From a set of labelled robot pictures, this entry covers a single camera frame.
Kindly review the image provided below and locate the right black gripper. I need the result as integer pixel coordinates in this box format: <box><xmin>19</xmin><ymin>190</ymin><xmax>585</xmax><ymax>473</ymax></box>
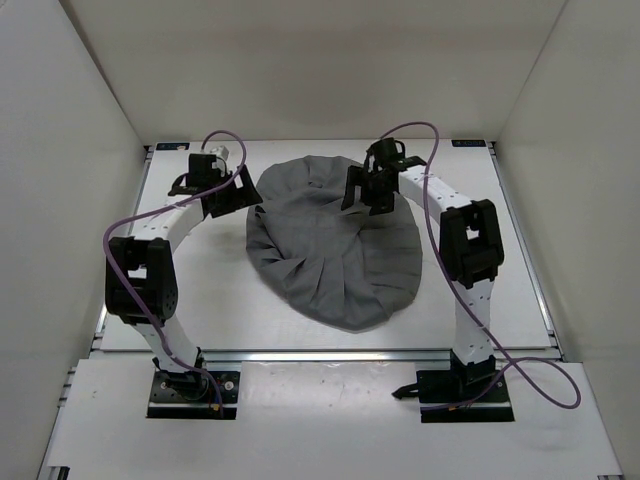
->
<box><xmin>342</xmin><ymin>167</ymin><xmax>393</xmax><ymax>217</ymax></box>

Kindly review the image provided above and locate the grey pleated skirt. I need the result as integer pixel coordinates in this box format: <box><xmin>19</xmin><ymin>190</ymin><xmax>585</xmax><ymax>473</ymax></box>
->
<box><xmin>246</xmin><ymin>156</ymin><xmax>423</xmax><ymax>332</ymax></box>

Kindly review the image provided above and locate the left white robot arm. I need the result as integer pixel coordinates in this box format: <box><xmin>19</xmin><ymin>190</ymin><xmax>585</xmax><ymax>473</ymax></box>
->
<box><xmin>105</xmin><ymin>146</ymin><xmax>262</xmax><ymax>398</ymax></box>

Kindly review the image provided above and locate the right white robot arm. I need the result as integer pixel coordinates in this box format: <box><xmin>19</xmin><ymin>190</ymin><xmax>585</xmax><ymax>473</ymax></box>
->
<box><xmin>341</xmin><ymin>137</ymin><xmax>504</xmax><ymax>401</ymax></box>

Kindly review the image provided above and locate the left blue table label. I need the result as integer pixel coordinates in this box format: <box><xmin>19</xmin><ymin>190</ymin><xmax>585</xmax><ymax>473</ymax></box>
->
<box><xmin>155</xmin><ymin>142</ymin><xmax>190</xmax><ymax>151</ymax></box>

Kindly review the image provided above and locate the blue table label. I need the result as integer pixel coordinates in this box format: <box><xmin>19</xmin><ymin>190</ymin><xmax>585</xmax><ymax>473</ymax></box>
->
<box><xmin>451</xmin><ymin>139</ymin><xmax>486</xmax><ymax>148</ymax></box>
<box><xmin>155</xmin><ymin>142</ymin><xmax>190</xmax><ymax>151</ymax></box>

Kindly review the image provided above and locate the right blue table label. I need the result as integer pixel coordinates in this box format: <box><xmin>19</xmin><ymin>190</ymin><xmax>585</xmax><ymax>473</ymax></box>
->
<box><xmin>451</xmin><ymin>139</ymin><xmax>486</xmax><ymax>148</ymax></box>

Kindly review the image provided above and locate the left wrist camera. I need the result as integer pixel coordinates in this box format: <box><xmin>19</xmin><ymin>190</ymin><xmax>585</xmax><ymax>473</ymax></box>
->
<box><xmin>200</xmin><ymin>145</ymin><xmax>229</xmax><ymax>163</ymax></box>

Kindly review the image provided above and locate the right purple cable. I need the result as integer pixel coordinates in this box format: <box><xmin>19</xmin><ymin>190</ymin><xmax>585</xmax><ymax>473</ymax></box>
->
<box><xmin>367</xmin><ymin>119</ymin><xmax>584</xmax><ymax>414</ymax></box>

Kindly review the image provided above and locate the purple cable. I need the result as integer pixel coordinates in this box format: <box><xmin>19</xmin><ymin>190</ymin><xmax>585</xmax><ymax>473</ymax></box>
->
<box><xmin>367</xmin><ymin>119</ymin><xmax>584</xmax><ymax>414</ymax></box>
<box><xmin>101</xmin><ymin>129</ymin><xmax>249</xmax><ymax>406</ymax></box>

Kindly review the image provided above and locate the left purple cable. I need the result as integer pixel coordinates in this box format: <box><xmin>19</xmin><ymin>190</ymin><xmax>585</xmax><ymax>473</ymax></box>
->
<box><xmin>101</xmin><ymin>129</ymin><xmax>249</xmax><ymax>406</ymax></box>

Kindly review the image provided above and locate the aluminium table rail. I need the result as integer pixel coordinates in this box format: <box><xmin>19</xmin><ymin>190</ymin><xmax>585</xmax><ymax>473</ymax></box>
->
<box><xmin>203</xmin><ymin>349</ymin><xmax>449</xmax><ymax>363</ymax></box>

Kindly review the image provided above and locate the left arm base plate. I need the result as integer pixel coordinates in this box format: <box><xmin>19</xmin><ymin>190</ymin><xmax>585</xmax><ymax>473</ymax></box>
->
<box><xmin>146</xmin><ymin>367</ymin><xmax>241</xmax><ymax>421</ymax></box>

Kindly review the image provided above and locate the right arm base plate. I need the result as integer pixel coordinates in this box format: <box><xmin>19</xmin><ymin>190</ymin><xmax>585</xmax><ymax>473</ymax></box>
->
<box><xmin>392</xmin><ymin>355</ymin><xmax>515</xmax><ymax>424</ymax></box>

